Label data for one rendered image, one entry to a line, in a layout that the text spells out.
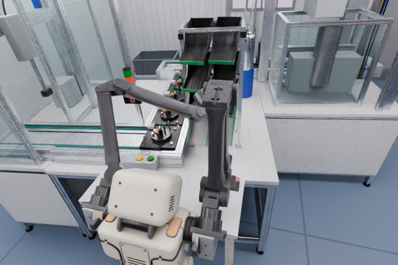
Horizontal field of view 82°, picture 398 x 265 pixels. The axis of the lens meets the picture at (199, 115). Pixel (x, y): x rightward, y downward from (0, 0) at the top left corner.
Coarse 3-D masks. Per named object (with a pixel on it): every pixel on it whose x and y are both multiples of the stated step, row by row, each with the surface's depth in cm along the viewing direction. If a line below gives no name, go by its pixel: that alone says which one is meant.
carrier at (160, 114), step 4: (160, 108) 185; (156, 112) 183; (160, 112) 183; (164, 112) 179; (168, 112) 176; (172, 112) 178; (156, 116) 179; (160, 116) 178; (164, 116) 175; (168, 116) 172; (172, 116) 174; (176, 116) 175; (180, 116) 177; (152, 120) 174; (156, 120) 174; (160, 120) 174; (164, 120) 173; (168, 120) 173; (172, 120) 173; (176, 120) 172; (180, 120) 172; (156, 124) 170; (172, 124) 168; (176, 124) 168; (180, 124) 168
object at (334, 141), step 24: (264, 96) 216; (288, 120) 194; (312, 120) 192; (336, 120) 189; (360, 120) 187; (384, 120) 184; (288, 144) 209; (312, 144) 206; (336, 144) 203; (360, 144) 200; (384, 144) 197; (288, 168) 225; (312, 168) 221; (336, 168) 218; (360, 168) 214
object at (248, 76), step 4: (244, 72) 201; (248, 72) 201; (252, 72) 204; (244, 76) 204; (248, 76) 203; (252, 76) 206; (244, 80) 206; (248, 80) 206; (252, 80) 209; (244, 84) 208; (248, 84) 208; (252, 84) 212; (244, 88) 210; (248, 88) 210; (252, 88) 215; (244, 92) 212; (248, 92) 213; (244, 96) 215; (248, 96) 215
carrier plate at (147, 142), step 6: (156, 126) 168; (162, 126) 167; (174, 126) 166; (180, 126) 166; (150, 132) 161; (174, 132) 160; (180, 132) 162; (144, 138) 156; (150, 138) 156; (174, 138) 154; (144, 144) 151; (150, 144) 151; (156, 144) 150; (162, 144) 150; (168, 144) 150; (174, 144) 149
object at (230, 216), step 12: (96, 180) 142; (192, 180) 138; (240, 180) 135; (192, 192) 130; (240, 192) 128; (180, 204) 124; (192, 204) 124; (228, 204) 123; (240, 204) 122; (228, 216) 117; (228, 228) 112
